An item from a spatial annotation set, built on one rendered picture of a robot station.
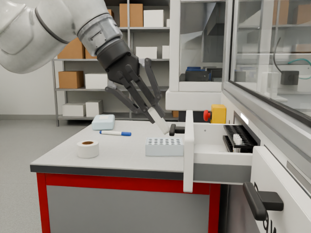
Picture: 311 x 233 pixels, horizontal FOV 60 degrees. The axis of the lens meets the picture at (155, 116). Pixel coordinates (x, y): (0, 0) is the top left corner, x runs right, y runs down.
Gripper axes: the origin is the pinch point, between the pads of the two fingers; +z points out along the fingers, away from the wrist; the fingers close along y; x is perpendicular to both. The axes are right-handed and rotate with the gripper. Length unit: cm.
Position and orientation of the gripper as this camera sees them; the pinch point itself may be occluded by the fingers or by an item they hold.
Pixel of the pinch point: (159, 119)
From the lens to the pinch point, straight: 63.6
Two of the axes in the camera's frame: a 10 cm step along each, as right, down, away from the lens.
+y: 8.1, -5.4, -2.2
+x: 1.2, -2.0, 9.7
